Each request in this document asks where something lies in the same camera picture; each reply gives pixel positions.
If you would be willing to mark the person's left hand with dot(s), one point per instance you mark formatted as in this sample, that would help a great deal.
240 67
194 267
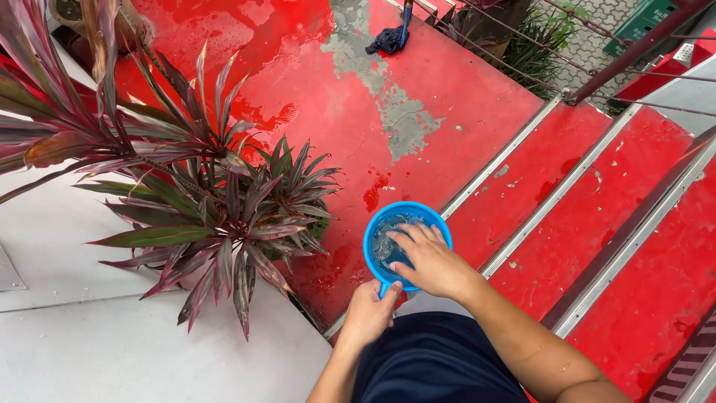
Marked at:
366 316

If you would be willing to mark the person's right hand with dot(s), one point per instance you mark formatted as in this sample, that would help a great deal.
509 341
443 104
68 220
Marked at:
433 263

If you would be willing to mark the blue plastic water scoop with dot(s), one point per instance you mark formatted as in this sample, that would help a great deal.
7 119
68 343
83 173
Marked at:
391 252

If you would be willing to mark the dark blue shorts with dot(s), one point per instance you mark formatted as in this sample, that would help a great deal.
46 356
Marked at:
433 364

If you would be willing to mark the small green plant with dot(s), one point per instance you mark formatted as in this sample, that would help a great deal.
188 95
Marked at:
320 226

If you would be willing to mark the green grassy plant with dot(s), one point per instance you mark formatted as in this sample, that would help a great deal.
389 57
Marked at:
531 50

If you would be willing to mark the dark-leaved potted plant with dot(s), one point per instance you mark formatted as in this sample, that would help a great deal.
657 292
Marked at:
475 25

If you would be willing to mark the dark red metal railing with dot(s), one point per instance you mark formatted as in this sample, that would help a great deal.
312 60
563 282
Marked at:
632 53

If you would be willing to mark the green plastic crate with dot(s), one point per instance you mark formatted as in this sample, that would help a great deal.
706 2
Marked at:
640 25

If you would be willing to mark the brown plant pot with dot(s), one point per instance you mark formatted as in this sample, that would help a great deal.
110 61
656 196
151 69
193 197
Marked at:
100 28

